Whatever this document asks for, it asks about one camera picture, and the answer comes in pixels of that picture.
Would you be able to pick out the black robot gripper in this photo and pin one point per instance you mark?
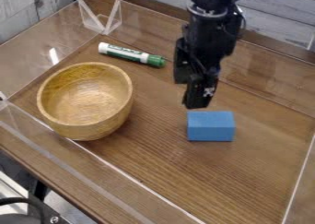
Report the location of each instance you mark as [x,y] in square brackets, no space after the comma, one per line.
[208,41]

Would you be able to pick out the blue rectangular block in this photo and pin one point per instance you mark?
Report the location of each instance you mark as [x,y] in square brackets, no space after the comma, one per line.
[211,126]

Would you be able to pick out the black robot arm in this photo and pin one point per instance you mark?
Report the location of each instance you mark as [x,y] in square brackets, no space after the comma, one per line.
[205,6]

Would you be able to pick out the brown wooden bowl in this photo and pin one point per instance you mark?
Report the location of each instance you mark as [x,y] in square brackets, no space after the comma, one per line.
[85,99]

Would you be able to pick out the green and white marker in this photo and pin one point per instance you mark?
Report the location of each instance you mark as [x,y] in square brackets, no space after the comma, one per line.
[132,55]

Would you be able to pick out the black table leg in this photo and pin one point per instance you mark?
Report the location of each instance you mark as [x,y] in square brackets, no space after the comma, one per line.
[40,190]

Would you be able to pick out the clear acrylic corner bracket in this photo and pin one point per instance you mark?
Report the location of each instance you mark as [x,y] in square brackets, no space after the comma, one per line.
[99,22]

